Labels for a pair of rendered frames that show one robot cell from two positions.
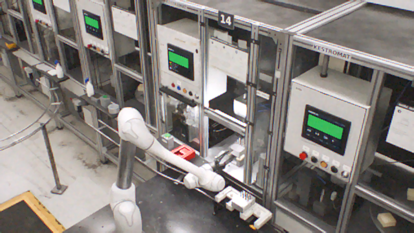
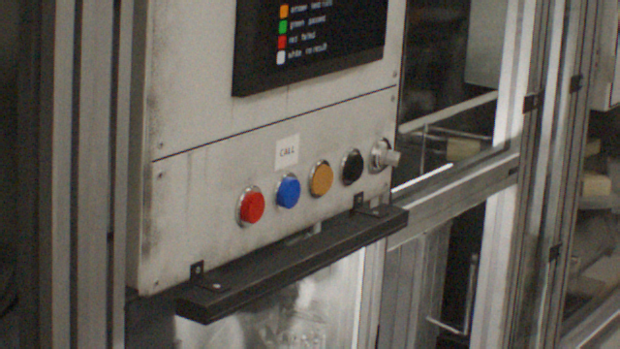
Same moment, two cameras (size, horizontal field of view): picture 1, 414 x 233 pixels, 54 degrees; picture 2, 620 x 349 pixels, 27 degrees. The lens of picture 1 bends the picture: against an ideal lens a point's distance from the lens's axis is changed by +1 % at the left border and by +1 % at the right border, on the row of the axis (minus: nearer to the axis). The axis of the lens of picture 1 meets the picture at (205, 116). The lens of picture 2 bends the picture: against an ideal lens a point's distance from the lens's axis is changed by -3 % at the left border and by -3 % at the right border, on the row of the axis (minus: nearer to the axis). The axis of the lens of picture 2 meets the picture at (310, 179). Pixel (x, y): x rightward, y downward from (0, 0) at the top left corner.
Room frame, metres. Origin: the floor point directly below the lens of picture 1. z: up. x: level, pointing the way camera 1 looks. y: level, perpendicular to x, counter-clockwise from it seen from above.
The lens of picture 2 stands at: (2.79, 1.36, 1.80)
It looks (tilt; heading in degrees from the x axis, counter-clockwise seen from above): 17 degrees down; 257
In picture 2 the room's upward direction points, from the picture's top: 4 degrees clockwise
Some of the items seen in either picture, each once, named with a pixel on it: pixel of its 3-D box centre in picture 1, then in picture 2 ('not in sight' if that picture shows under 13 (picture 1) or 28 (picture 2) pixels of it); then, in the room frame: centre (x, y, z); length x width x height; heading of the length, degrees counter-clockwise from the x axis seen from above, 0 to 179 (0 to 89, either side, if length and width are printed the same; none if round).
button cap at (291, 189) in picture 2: not in sight; (285, 192); (2.54, 0.18, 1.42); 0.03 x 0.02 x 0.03; 45
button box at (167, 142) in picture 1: (168, 141); not in sight; (2.52, 0.28, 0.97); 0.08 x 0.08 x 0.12; 45
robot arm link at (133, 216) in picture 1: (127, 218); not in sight; (1.86, 0.50, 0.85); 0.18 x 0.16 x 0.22; 22
